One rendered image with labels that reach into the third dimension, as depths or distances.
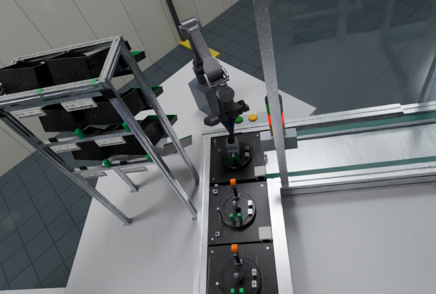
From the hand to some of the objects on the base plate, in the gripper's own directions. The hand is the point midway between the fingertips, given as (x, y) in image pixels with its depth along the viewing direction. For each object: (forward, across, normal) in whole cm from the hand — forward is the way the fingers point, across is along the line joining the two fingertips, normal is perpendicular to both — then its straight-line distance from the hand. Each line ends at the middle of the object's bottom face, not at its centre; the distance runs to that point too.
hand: (230, 126), depth 122 cm
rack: (+31, +28, -26) cm, 49 cm away
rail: (+20, -36, -3) cm, 42 cm away
